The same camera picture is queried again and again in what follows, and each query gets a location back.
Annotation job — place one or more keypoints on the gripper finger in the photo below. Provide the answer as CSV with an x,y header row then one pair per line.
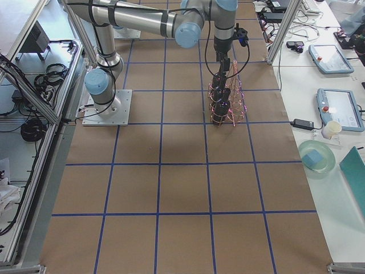
x,y
224,66

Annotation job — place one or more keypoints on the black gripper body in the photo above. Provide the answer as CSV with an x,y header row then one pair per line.
x,y
222,47

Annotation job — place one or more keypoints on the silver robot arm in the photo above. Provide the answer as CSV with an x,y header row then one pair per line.
x,y
184,25

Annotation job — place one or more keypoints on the dark bottle in rack end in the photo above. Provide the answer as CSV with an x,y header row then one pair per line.
x,y
219,81

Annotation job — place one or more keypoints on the black power adapter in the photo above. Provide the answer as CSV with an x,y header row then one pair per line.
x,y
302,124

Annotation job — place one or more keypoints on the upper teach pendant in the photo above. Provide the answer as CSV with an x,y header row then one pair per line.
x,y
330,60

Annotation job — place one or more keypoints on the teach pendant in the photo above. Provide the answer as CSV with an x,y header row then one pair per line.
x,y
340,106
330,60

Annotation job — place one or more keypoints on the lower teach pendant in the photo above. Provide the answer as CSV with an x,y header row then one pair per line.
x,y
340,106

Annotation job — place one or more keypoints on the white paper cup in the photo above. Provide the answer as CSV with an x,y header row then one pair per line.
x,y
330,129

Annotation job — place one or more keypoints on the blue sponge block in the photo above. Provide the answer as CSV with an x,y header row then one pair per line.
x,y
311,158

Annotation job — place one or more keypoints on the green glass bowl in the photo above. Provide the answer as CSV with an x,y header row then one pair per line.
x,y
328,162

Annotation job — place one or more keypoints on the teal board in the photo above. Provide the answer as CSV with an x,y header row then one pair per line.
x,y
352,167

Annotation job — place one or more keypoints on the copper wire wine rack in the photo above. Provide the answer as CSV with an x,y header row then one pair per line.
x,y
237,111

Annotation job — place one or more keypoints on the aluminium frame post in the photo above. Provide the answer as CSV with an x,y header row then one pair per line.
x,y
283,29

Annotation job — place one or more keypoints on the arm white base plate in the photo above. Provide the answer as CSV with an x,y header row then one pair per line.
x,y
116,114
123,33

